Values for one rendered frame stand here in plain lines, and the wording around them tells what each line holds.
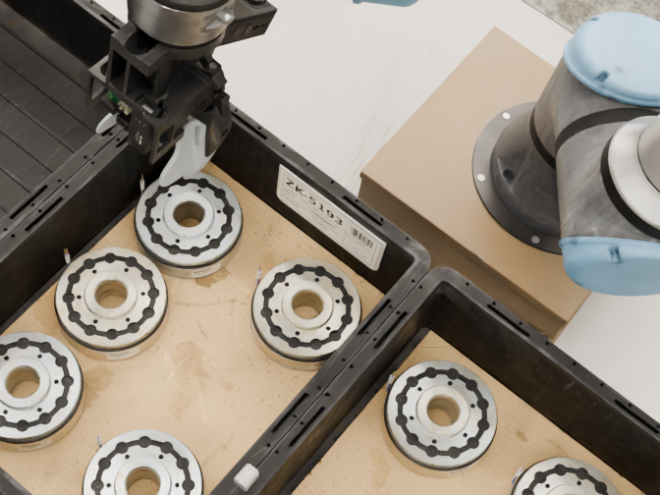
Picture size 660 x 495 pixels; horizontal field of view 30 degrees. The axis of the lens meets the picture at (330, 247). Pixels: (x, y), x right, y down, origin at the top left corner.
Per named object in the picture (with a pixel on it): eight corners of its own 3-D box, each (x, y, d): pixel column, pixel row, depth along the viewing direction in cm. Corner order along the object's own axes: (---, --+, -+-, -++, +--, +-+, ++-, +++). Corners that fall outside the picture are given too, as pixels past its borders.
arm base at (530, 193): (522, 94, 136) (551, 40, 127) (645, 160, 135) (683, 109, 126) (467, 193, 129) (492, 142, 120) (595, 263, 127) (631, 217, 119)
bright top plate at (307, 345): (292, 242, 118) (292, 239, 117) (380, 297, 116) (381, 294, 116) (231, 320, 114) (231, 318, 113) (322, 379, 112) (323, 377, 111)
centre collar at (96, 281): (110, 261, 115) (109, 258, 114) (149, 294, 114) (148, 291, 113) (72, 298, 113) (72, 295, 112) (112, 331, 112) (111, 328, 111)
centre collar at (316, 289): (300, 273, 116) (300, 270, 115) (343, 301, 115) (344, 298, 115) (270, 312, 114) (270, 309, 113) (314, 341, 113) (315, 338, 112)
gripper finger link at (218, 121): (175, 140, 102) (169, 66, 95) (189, 128, 103) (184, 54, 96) (218, 168, 101) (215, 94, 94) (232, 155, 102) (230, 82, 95)
